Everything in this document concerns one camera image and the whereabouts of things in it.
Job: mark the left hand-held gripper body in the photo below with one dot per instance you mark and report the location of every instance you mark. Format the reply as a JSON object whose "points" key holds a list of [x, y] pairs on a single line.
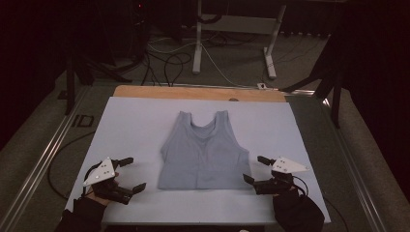
{"points": [[102, 170]]}

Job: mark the dark equipment rack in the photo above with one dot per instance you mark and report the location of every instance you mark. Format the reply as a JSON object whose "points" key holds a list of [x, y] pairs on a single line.
{"points": [[129, 29]]}

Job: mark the person's right hand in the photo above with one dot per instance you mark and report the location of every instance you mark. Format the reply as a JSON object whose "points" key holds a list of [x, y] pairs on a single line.
{"points": [[288, 201]]}

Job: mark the light blue table mat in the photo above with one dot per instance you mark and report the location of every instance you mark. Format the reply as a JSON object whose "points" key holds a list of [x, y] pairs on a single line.
{"points": [[141, 129]]}

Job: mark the white plug socket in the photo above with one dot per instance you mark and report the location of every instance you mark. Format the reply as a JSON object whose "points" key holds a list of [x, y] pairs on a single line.
{"points": [[261, 86]]}

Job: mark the white metal desk frame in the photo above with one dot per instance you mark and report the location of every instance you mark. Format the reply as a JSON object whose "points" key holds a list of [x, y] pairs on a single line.
{"points": [[237, 25]]}

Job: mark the aluminium floor rail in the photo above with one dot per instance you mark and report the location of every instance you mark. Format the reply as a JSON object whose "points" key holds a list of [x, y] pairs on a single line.
{"points": [[38, 167], [354, 180]]}

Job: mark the person's left hand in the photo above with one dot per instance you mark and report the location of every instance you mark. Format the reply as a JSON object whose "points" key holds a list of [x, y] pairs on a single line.
{"points": [[98, 200]]}

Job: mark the black power strip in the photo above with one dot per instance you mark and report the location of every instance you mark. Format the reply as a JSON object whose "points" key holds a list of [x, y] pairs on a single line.
{"points": [[304, 33]]}

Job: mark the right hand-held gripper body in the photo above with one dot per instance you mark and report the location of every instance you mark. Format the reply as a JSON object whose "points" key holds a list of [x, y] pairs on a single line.
{"points": [[277, 183]]}

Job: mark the black tripod stand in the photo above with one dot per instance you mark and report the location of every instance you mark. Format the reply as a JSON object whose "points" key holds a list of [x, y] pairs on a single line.
{"points": [[70, 83], [335, 96]]}

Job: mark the black rectangular floor bracket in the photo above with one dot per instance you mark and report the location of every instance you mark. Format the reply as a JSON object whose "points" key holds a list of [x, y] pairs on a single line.
{"points": [[79, 121]]}

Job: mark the grey-blue tank top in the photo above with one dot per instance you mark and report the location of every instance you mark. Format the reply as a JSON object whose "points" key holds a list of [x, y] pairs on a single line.
{"points": [[204, 154]]}

